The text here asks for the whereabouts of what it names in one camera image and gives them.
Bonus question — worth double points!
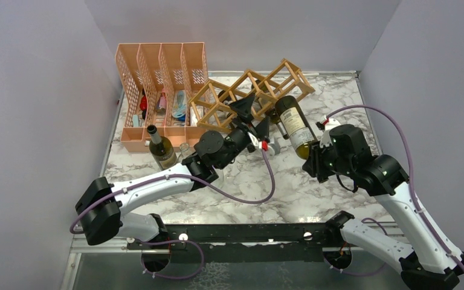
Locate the standing white wine bottle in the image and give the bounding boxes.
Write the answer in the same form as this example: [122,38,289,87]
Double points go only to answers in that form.
[147,124,178,170]

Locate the blue item in organizer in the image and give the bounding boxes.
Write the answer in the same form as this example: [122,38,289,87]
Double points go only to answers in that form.
[172,90,187,121]

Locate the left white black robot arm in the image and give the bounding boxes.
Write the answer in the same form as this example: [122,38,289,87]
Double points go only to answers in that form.
[69,94,269,248]

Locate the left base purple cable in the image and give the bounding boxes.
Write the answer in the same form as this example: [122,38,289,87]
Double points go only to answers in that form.
[140,238,206,280]

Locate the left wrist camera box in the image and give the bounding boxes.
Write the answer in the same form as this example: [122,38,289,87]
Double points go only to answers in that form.
[248,133,281,156]

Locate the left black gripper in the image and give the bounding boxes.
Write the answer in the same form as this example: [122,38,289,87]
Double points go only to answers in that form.
[217,93,269,170]

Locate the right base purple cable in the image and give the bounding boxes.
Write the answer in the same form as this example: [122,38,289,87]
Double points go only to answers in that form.
[323,216,390,277]

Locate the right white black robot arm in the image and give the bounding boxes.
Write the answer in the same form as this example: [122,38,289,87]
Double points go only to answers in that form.
[303,121,464,289]

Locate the clear glass bottle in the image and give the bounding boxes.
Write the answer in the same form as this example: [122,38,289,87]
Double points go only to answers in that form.
[178,143,192,163]

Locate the orange plastic file organizer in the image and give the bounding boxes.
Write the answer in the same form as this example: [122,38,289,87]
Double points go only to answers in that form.
[115,42,208,153]

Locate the red item in organizer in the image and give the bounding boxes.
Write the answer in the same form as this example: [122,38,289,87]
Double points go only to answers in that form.
[140,89,148,120]

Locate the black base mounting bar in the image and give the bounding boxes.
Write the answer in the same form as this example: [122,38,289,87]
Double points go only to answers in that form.
[127,223,353,268]

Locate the pink item in organizer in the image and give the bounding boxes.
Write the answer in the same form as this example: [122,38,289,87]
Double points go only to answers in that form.
[156,90,167,114]

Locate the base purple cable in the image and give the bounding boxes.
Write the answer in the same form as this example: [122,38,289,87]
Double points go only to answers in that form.
[140,238,206,280]
[323,216,390,277]

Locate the wooden wine rack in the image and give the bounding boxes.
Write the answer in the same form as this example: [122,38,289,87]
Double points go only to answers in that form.
[188,59,315,133]

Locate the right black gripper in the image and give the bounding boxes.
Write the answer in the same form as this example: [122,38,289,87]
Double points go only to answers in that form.
[303,137,355,177]

